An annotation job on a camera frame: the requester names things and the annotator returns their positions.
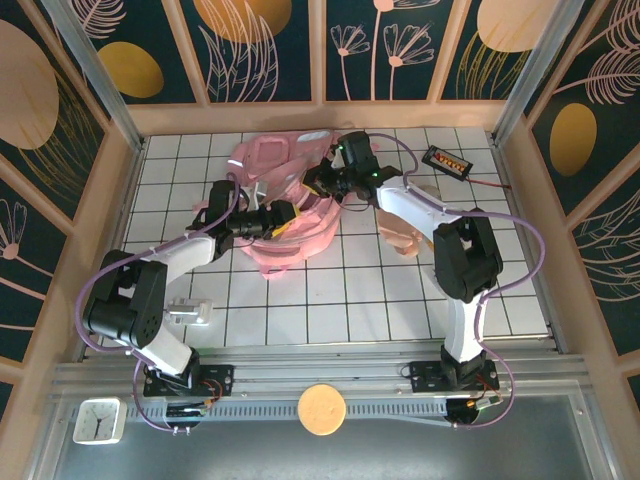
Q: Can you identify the aluminium corner post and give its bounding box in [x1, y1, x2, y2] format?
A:
[42, 0, 147, 152]
[491, 0, 584, 147]

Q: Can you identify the pink student backpack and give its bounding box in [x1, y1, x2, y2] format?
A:
[192, 128, 347, 282]

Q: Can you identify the slotted grey cable duct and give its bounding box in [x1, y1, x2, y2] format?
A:
[124, 402, 451, 422]

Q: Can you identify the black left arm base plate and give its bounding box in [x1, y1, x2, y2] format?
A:
[143, 363, 236, 399]

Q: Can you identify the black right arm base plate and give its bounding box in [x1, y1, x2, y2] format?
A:
[409, 359, 500, 394]

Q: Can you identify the black power board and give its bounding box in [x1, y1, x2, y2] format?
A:
[421, 144, 474, 180]

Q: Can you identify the red wire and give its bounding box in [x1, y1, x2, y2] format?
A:
[469, 175, 512, 190]

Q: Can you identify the white square clock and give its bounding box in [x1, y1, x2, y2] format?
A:
[73, 397, 128, 446]

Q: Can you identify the yellow round disc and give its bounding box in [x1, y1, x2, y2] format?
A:
[297, 383, 346, 437]

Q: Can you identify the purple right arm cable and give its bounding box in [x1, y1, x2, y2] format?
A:
[367, 132, 547, 431]

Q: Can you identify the peach soft pouch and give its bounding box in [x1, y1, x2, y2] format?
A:
[375, 183, 440, 259]

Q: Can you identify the aluminium mounting rail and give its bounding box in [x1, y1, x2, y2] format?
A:
[52, 349, 589, 399]

